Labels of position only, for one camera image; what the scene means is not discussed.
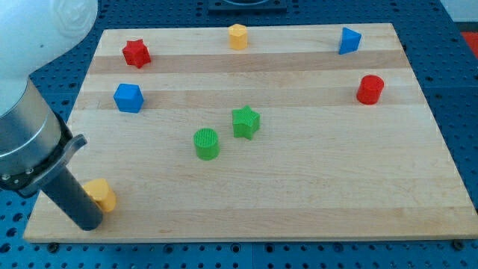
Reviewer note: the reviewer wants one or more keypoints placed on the blue cube block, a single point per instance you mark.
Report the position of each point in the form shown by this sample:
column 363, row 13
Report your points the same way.
column 128, row 98

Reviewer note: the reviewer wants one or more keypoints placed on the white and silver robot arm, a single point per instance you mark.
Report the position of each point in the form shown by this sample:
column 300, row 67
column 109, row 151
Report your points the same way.
column 36, row 144

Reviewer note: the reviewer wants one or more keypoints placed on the yellow hexagon block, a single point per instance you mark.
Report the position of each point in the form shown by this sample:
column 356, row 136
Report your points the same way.
column 238, row 36

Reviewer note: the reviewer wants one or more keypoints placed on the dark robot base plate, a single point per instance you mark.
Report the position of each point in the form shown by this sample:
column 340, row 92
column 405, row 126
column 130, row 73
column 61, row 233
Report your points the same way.
column 221, row 6

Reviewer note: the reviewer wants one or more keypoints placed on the grey tool mounting bracket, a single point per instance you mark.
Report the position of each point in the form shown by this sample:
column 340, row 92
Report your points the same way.
column 27, row 184

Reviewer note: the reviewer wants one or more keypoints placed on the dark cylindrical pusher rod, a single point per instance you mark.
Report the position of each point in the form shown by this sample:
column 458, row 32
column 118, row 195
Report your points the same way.
column 66, row 192

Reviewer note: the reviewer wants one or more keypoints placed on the green star block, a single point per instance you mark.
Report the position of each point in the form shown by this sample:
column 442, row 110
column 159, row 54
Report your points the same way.
column 246, row 122

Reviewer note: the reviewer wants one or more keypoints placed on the red star block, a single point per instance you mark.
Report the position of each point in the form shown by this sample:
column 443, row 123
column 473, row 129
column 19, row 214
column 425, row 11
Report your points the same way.
column 136, row 53

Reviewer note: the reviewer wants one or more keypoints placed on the blue triangle block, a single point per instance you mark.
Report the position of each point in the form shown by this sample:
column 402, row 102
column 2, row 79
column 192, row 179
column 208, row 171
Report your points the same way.
column 350, row 41

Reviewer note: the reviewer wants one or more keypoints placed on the green cylinder block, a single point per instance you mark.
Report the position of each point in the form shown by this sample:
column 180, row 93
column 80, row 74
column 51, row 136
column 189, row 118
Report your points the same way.
column 206, row 142

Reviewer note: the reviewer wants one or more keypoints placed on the wooden board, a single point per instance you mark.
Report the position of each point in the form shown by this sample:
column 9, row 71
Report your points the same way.
column 321, row 167

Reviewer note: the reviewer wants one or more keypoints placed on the red cylinder block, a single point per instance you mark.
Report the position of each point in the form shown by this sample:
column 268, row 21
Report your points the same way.
column 370, row 89

